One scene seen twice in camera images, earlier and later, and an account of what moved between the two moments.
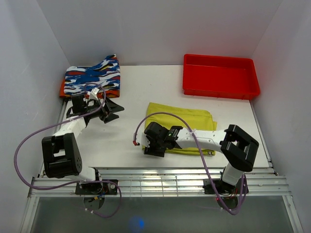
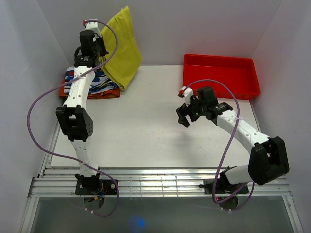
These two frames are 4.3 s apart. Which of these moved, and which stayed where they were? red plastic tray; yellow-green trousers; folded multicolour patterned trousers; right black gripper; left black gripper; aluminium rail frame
Moved: yellow-green trousers; left black gripper; right black gripper
Stayed: red plastic tray; folded multicolour patterned trousers; aluminium rail frame
